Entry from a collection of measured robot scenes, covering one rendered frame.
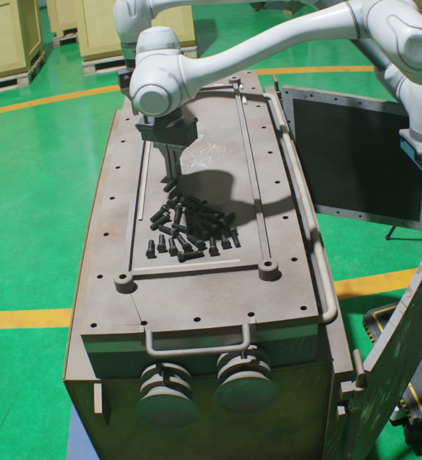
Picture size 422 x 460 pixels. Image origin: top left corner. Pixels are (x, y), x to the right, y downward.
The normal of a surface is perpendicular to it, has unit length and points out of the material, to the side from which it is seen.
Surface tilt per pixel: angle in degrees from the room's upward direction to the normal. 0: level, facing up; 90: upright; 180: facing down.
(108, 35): 90
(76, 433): 0
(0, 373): 0
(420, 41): 86
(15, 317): 0
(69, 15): 90
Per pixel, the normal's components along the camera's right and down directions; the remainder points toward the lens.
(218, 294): -0.10, -0.83
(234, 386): 0.02, 0.55
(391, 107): -0.40, 0.54
